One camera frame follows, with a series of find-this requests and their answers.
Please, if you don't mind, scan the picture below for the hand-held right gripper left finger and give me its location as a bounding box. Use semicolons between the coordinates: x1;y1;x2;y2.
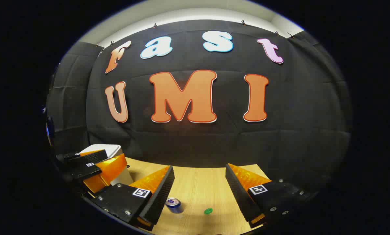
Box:
90;165;175;231

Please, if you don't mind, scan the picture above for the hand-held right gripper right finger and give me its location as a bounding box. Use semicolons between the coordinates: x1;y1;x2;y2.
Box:
225;163;313;229

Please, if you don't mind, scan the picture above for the blue pop can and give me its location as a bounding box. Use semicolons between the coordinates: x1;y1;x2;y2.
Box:
165;197;182;214

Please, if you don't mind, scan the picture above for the white desktop garbage bin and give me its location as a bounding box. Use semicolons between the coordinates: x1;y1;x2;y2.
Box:
79;144;133;186

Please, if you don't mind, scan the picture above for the wooden desktop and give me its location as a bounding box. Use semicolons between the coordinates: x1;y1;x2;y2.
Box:
84;157;270;235

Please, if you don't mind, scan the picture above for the black backdrop cloth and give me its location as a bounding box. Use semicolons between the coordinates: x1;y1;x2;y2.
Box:
86;20;352;196

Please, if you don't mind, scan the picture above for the black side cloth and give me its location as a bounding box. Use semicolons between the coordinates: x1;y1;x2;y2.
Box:
46;41;104;155

